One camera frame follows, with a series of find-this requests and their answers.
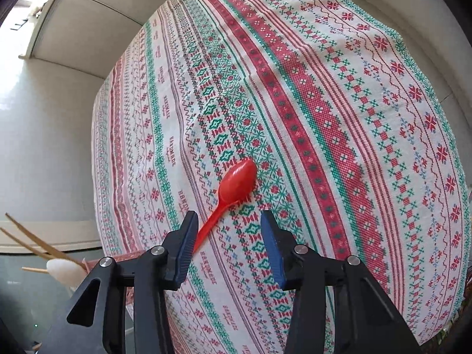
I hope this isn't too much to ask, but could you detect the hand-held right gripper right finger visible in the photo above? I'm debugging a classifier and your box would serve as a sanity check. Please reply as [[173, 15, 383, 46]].
[[260, 210, 423, 354]]

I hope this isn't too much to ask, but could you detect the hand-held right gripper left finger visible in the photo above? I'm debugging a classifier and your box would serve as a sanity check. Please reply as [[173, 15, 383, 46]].
[[66, 210, 200, 354]]

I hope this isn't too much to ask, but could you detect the red plastic spoon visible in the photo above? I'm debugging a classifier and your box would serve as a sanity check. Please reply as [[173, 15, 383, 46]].
[[193, 157, 258, 253]]

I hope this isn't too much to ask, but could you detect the red green patterned tablecloth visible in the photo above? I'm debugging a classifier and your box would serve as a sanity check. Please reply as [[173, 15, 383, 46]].
[[90, 0, 471, 354]]

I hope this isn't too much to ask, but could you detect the pink plastic basket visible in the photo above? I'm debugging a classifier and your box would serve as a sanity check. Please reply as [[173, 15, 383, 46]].
[[83, 250, 144, 307]]

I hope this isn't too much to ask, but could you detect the white plastic spoon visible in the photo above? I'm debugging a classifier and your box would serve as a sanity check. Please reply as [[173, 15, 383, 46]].
[[46, 258, 88, 289]]

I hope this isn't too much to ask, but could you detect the bright window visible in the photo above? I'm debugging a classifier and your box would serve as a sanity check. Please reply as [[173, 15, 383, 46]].
[[0, 0, 71, 45]]

